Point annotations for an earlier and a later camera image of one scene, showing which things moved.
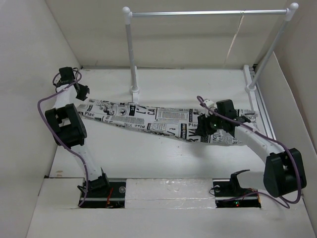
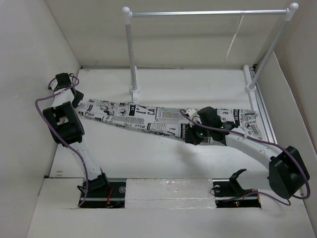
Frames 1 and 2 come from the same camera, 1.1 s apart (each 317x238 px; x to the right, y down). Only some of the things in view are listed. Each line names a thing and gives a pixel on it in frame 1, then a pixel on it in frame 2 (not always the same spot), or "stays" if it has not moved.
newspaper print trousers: [169, 120] stays
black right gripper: [203, 125] -> [190, 137]
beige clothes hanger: [239, 26] stays
